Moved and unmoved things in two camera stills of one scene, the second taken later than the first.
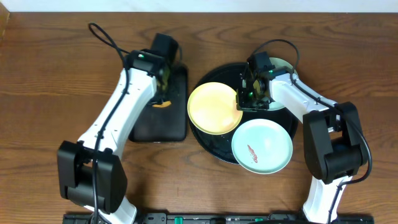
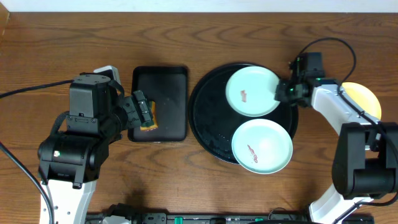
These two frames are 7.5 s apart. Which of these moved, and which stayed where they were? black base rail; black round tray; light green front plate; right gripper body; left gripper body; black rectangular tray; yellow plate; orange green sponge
Moved: right gripper body; orange green sponge; yellow plate; left gripper body
Stayed: black base rail; black round tray; light green front plate; black rectangular tray
